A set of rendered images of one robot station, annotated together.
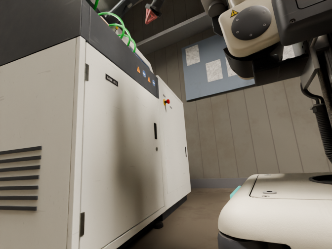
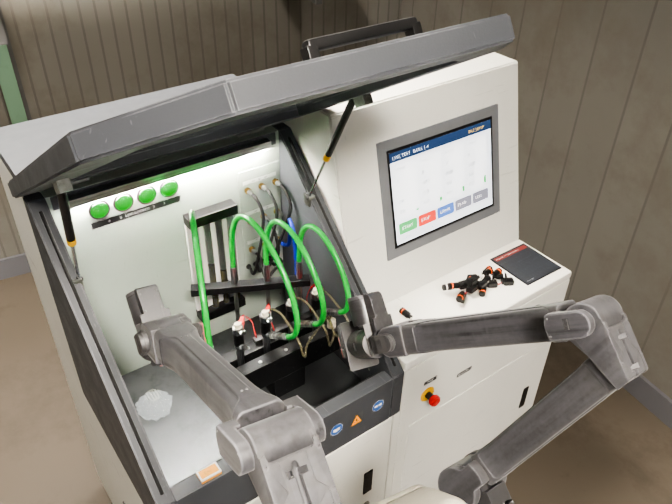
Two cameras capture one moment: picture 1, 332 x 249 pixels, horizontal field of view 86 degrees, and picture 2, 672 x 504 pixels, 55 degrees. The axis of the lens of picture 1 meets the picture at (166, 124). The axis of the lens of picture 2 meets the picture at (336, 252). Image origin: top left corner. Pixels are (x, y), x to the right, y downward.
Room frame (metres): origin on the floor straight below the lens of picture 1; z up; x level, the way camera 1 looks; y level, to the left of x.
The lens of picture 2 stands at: (0.06, -0.48, 2.23)
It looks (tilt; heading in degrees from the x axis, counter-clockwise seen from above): 36 degrees down; 34
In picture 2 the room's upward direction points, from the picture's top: 1 degrees clockwise
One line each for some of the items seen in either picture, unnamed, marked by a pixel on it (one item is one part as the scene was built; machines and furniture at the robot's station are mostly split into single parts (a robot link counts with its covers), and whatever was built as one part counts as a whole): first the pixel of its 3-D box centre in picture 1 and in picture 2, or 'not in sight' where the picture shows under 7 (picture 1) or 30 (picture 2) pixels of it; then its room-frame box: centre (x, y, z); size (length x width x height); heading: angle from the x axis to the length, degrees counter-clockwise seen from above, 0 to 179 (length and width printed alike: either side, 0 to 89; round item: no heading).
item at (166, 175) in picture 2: not in sight; (176, 170); (1.02, 0.64, 1.43); 0.54 x 0.03 x 0.02; 161
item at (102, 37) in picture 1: (129, 65); (291, 448); (0.86, 0.17, 0.87); 0.62 x 0.04 x 0.16; 161
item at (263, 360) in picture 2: not in sight; (280, 362); (1.05, 0.36, 0.91); 0.34 x 0.10 x 0.15; 161
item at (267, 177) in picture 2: not in sight; (263, 216); (1.25, 0.56, 1.20); 0.13 x 0.03 x 0.31; 161
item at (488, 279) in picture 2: not in sight; (478, 281); (1.58, 0.01, 1.01); 0.23 x 0.11 x 0.06; 161
